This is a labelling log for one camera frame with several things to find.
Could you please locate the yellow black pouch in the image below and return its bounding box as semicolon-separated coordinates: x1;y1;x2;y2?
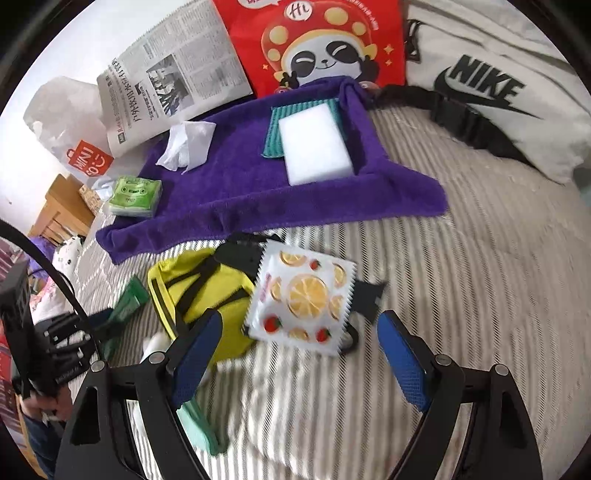
147;248;254;365

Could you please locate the fruit print wet wipe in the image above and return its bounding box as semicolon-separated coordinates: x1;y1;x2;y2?
243;240;359;356

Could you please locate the black strap with buckle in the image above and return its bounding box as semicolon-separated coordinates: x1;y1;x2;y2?
213;231;388;355

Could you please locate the small green tissue pack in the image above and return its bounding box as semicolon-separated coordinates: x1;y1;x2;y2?
107;176;162;218

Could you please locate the white paper towel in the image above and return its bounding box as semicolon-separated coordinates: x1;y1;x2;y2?
156;121;216;174

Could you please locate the teal knitted cloth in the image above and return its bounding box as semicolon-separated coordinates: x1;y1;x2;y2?
262;98;346;159

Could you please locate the white sponge block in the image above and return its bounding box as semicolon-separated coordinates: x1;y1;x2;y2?
279;103;355;186

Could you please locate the green sachet packet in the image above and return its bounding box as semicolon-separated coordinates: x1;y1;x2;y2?
110;276;150;323

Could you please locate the left forearm dark sleeve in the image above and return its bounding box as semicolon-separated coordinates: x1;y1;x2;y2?
22;410;66;480

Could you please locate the person left hand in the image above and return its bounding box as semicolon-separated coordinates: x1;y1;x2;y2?
19;385;73;421

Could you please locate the striped quilted mattress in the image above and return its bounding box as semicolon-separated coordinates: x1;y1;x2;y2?
68;105;591;480

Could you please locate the brown patterned book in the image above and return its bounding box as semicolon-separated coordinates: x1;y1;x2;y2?
78;185;104;216

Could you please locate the purple towel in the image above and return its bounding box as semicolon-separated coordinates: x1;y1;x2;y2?
96;77;448;264

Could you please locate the white Miniso plastic bag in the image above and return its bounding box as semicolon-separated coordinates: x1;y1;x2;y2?
24;77;147;200

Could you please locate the folded newspaper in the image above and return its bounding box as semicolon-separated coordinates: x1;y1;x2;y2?
97;1;252;158

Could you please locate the white Nike waist bag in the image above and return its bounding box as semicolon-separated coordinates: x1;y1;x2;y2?
382;1;590;184

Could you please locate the red panda paper bag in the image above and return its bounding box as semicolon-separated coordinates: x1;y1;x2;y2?
214;0;406;97

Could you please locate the black cable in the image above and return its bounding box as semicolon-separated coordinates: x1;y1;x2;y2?
0;218;108;365

